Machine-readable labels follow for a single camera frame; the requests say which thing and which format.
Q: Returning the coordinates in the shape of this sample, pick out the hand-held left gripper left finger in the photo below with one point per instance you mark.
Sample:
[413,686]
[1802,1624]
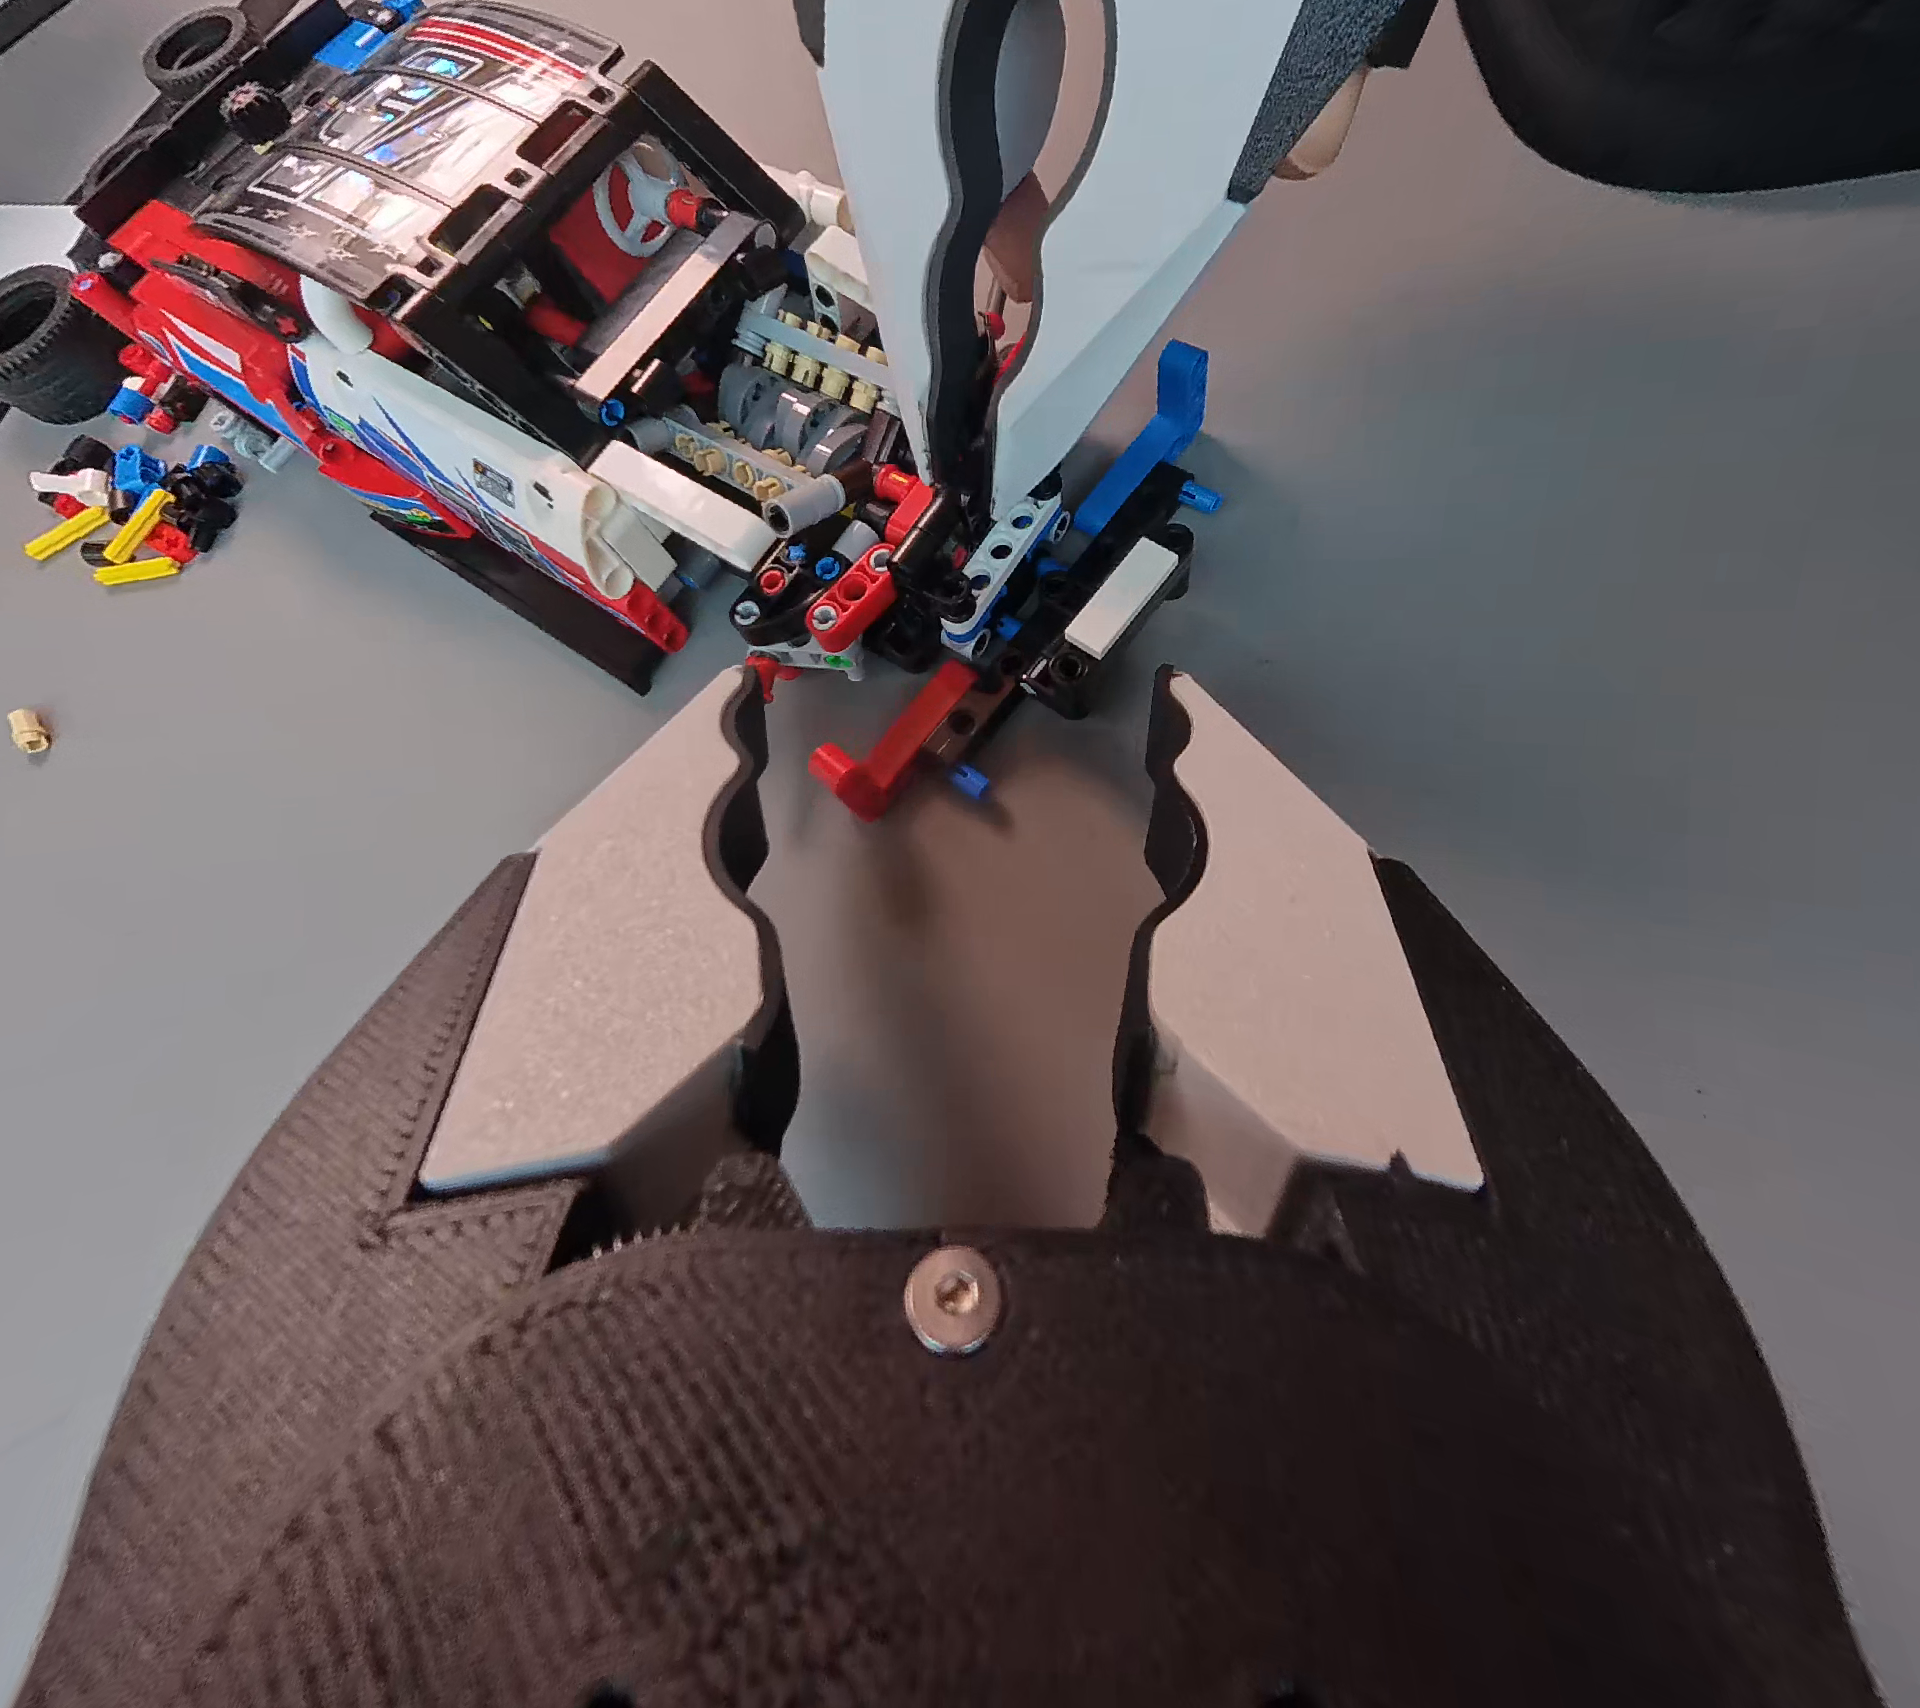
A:
[599,989]

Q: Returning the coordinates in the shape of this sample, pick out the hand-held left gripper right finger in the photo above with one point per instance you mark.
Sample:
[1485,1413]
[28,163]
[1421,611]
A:
[1288,1003]

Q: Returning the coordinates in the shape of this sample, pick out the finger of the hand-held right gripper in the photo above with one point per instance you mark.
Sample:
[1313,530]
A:
[884,86]
[1199,86]

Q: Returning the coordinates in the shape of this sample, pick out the black toy beam assembly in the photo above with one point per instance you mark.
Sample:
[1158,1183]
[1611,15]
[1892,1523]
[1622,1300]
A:
[1138,463]

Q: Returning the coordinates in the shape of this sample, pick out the small black white toy brick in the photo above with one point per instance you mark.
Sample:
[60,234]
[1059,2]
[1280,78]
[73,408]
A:
[1117,599]

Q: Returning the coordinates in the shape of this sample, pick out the white blue toy race car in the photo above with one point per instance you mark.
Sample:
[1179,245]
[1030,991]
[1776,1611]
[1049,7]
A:
[449,283]

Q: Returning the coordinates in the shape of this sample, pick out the grey desk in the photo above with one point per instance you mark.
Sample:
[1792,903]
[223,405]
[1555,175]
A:
[1574,569]

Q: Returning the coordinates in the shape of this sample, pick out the person's right hand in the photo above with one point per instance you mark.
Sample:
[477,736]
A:
[1319,130]

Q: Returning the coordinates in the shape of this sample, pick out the small tan toy piece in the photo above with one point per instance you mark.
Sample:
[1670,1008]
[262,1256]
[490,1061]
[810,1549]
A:
[30,732]

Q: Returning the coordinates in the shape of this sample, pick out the pile of mixed toy pieces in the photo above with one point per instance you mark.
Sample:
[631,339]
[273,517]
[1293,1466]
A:
[137,507]

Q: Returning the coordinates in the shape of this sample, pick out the black rubber toy tire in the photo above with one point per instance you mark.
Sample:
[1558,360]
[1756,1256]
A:
[195,52]
[36,350]

